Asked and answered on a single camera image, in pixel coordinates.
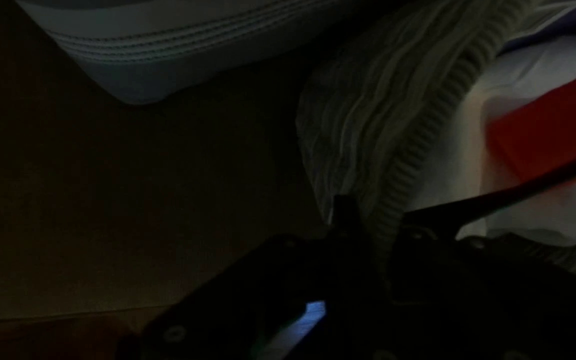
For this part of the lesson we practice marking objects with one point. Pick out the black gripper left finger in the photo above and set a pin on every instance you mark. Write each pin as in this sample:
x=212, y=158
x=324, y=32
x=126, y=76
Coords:
x=288, y=287

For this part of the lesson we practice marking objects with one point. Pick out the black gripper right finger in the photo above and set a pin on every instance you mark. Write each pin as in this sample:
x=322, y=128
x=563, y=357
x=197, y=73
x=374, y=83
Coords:
x=474, y=300

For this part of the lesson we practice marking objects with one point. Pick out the grey woven basket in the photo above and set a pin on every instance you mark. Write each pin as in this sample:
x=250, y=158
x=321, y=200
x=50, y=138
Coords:
x=361, y=113

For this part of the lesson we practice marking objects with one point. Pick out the red white blue cloth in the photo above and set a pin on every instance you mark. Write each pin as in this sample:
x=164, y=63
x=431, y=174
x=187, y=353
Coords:
x=460, y=167

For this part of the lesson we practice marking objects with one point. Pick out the brown sofa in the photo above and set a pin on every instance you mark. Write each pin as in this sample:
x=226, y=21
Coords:
x=135, y=200

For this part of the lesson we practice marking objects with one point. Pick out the red item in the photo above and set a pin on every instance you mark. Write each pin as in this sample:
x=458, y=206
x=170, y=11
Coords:
x=555, y=127

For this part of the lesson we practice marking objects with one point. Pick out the grey striped pillow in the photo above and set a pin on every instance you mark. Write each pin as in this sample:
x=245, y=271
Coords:
x=168, y=41

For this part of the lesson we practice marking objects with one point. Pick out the blue white fringed pillow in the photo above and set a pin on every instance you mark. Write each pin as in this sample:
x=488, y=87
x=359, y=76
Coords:
x=555, y=23

